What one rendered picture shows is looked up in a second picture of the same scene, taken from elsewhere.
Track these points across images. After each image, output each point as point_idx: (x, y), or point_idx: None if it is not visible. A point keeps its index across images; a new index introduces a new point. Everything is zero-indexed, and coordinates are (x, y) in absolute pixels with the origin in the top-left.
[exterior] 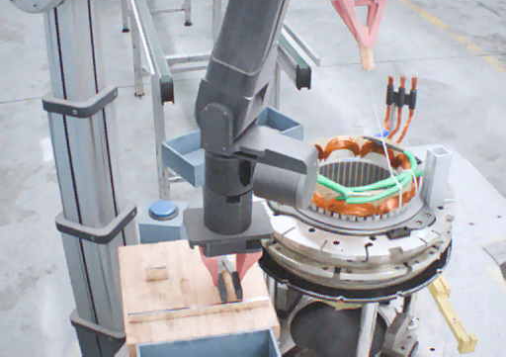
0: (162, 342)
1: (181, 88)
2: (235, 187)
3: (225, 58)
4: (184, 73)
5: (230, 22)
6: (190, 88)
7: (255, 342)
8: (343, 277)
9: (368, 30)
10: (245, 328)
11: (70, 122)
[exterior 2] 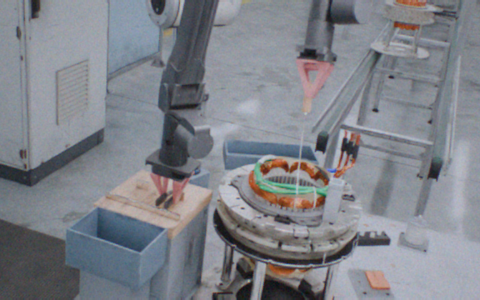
0: (110, 210)
1: (388, 167)
2: (171, 136)
3: (172, 60)
4: (399, 157)
5: (177, 41)
6: (395, 170)
7: (157, 235)
8: (237, 231)
9: (312, 86)
10: (155, 222)
11: None
